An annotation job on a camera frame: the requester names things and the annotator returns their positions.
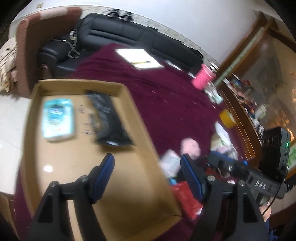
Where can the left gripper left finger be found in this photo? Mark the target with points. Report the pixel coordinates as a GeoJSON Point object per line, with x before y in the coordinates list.
{"type": "Point", "coordinates": [51, 220]}

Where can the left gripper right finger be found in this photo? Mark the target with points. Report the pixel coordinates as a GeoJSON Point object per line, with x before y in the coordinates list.
{"type": "Point", "coordinates": [229, 210]}

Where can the red foil snack bag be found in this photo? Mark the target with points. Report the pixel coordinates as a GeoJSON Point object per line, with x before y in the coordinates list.
{"type": "Point", "coordinates": [189, 205]}

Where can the white plaster box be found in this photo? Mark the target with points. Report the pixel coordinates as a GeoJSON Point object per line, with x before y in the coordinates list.
{"type": "Point", "coordinates": [170, 164]}

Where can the pink fluffy plush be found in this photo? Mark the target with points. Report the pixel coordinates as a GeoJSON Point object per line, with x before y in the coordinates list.
{"type": "Point", "coordinates": [190, 147]}

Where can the black foil snack packet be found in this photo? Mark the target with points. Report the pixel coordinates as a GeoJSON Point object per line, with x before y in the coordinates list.
{"type": "Point", "coordinates": [105, 121]}

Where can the teal tissue pack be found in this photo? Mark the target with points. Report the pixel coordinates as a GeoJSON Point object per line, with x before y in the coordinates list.
{"type": "Point", "coordinates": [58, 120]}

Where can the clear sticker pouch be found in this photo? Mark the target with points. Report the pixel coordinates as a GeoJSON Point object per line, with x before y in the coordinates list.
{"type": "Point", "coordinates": [218, 145]}

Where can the right hand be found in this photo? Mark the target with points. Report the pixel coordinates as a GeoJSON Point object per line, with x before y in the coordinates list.
{"type": "Point", "coordinates": [265, 211]}

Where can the black tracker box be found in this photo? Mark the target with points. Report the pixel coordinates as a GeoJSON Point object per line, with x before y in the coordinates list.
{"type": "Point", "coordinates": [275, 148]}

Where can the yellow tape roll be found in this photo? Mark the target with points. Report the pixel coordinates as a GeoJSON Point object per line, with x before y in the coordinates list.
{"type": "Point", "coordinates": [227, 118]}

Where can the cardboard box tray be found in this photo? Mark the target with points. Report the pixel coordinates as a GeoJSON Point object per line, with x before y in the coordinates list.
{"type": "Point", "coordinates": [137, 203]}

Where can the wooden cabinet shelf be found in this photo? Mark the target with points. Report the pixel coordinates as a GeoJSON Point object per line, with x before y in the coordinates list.
{"type": "Point", "coordinates": [257, 84]}

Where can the white gloves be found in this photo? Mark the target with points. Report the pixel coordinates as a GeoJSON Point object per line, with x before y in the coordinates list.
{"type": "Point", "coordinates": [212, 93]}

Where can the pink knit covered bottle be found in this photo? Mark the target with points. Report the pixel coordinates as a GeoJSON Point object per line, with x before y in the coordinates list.
{"type": "Point", "coordinates": [205, 75]}

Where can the black leather sofa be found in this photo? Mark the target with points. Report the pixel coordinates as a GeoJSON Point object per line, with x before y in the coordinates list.
{"type": "Point", "coordinates": [62, 55]}

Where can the yellow black pen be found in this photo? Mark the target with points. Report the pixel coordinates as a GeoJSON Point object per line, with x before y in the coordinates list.
{"type": "Point", "coordinates": [142, 62]}

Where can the white notepad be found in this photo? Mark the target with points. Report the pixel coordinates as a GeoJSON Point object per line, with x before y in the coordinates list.
{"type": "Point", "coordinates": [138, 55]}

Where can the brown armchair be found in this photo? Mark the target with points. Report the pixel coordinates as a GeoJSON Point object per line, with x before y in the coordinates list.
{"type": "Point", "coordinates": [32, 33]}

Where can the black clamps on sofa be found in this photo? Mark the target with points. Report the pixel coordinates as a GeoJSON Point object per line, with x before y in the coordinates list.
{"type": "Point", "coordinates": [122, 15]}

